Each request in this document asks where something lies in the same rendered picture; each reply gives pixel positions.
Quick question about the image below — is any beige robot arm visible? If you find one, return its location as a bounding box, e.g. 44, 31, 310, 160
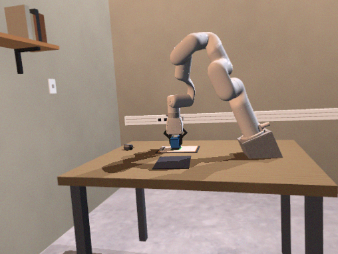
166, 32, 270, 140

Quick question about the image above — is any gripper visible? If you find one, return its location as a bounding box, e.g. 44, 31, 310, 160
164, 117, 187, 145

